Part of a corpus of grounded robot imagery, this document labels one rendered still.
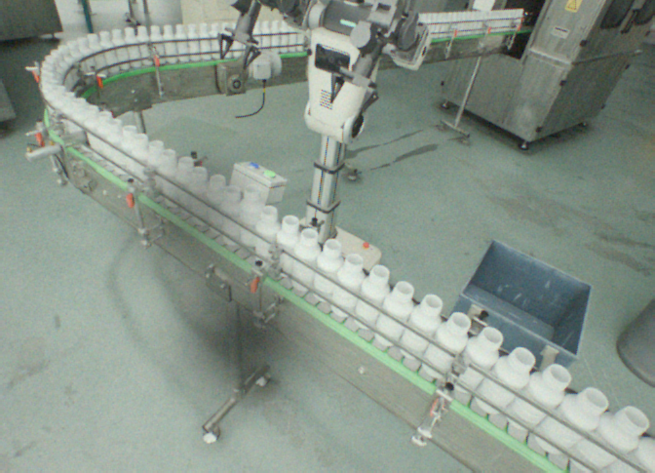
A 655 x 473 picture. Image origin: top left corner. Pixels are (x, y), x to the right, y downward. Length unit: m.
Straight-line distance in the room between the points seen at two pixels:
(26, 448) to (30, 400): 0.20
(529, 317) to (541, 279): 0.16
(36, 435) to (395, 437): 1.44
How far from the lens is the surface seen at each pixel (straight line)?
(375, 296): 0.83
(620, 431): 0.86
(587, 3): 4.21
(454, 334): 0.80
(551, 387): 0.82
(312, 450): 1.86
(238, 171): 1.16
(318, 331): 0.98
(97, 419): 2.01
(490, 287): 1.51
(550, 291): 1.46
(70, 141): 1.46
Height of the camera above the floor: 1.74
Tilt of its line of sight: 40 degrees down
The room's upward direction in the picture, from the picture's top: 9 degrees clockwise
